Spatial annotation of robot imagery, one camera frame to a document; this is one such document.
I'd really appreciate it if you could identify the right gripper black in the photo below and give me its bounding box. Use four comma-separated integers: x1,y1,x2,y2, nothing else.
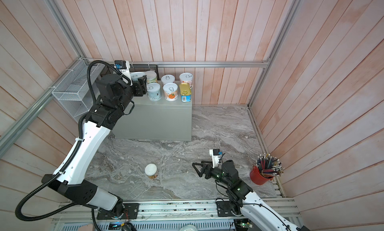
193,159,231,188

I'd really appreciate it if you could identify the yellow can plastic lid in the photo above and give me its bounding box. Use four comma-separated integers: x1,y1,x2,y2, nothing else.
145,70,158,84

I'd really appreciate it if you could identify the blue labelled can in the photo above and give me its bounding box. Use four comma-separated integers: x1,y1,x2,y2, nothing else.
131,72,147,82

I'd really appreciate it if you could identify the teal labelled can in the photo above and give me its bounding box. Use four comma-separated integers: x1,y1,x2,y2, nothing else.
147,83,162,101

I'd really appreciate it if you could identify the pink labelled can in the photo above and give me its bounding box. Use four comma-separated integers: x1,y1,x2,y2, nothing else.
161,74,175,85

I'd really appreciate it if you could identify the orange labelled can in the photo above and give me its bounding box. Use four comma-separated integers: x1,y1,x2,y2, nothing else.
163,83,179,101

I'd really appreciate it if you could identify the pink can front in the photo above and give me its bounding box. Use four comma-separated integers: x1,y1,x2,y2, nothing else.
179,73,193,88

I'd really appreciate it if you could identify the gold rectangular sardine tin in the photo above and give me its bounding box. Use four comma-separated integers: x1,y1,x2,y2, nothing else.
179,83,192,102

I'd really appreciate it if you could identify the amber jar white lid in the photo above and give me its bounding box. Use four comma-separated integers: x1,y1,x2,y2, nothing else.
145,163,158,180

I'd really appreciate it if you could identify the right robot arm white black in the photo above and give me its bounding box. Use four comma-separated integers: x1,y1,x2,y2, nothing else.
192,160,308,231

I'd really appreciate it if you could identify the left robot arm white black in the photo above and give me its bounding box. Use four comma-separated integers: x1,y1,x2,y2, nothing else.
15,60,147,222

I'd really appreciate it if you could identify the grey metal cabinet box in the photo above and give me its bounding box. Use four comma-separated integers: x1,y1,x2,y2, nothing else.
111,95,193,141

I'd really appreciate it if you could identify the red pencil holder cup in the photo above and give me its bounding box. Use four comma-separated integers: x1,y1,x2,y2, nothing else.
250,154,285,186

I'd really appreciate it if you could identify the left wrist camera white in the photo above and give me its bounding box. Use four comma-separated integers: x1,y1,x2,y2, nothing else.
114,60,132,86

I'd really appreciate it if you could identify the black wire mesh basket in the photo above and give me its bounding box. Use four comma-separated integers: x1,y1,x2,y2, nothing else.
100,64,161,81

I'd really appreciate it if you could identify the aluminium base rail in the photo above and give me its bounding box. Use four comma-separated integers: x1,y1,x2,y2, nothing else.
52,198,304,226

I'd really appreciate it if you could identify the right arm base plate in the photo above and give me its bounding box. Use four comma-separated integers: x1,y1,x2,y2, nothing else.
215,198,260,217

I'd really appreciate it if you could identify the white wire mesh shelf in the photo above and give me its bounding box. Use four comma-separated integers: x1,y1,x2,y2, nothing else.
52,59,93,121

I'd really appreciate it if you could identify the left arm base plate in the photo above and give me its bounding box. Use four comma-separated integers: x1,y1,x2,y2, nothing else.
97,203,140,220

